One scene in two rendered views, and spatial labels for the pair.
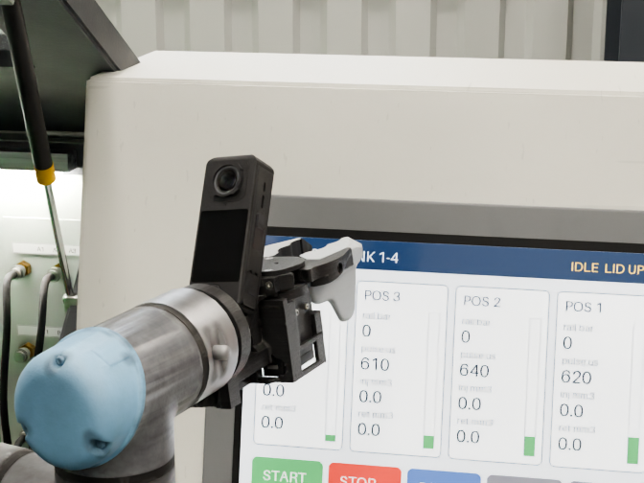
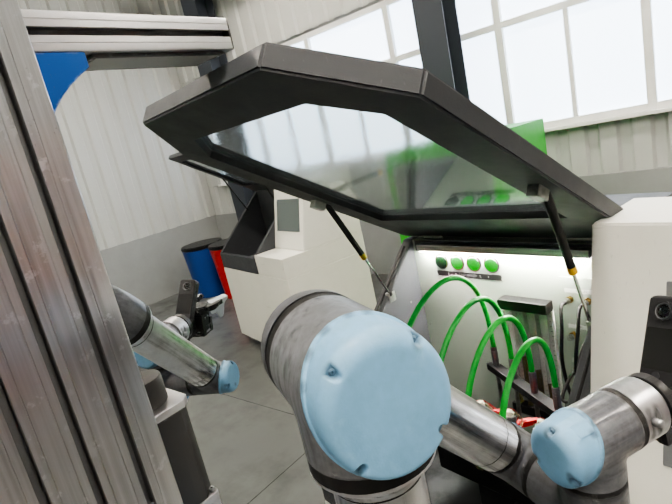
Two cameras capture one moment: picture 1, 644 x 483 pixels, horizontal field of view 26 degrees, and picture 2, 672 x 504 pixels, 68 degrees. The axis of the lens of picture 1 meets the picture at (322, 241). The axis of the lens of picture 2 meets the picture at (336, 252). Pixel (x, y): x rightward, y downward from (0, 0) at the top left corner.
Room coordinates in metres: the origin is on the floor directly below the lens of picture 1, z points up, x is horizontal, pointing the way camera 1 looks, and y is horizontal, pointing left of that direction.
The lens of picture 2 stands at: (0.28, -0.02, 1.83)
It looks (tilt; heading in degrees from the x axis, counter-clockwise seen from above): 13 degrees down; 41
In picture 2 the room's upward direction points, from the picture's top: 12 degrees counter-clockwise
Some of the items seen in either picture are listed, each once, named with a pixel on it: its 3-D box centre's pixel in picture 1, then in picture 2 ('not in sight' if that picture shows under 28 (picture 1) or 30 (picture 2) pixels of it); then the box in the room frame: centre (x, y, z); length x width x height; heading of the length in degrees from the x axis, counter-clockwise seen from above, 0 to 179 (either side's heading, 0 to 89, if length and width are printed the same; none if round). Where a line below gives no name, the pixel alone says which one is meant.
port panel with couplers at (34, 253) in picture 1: (57, 351); (587, 337); (1.53, 0.31, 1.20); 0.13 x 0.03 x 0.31; 79
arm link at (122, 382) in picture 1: (111, 389); (586, 439); (0.81, 0.13, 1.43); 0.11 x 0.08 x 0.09; 153
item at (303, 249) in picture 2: not in sight; (274, 243); (3.39, 3.44, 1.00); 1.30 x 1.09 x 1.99; 75
